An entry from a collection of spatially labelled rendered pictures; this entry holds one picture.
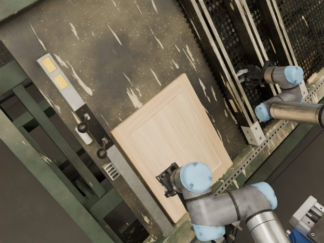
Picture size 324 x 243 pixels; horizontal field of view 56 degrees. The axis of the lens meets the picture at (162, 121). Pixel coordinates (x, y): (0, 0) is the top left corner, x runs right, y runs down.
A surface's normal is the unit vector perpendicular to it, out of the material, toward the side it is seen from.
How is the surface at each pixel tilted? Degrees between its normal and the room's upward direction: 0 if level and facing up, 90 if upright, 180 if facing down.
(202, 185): 28
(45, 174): 56
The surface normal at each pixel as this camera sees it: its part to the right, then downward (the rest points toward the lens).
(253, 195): -0.13, -0.64
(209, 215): 0.03, -0.20
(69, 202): 0.51, 0.11
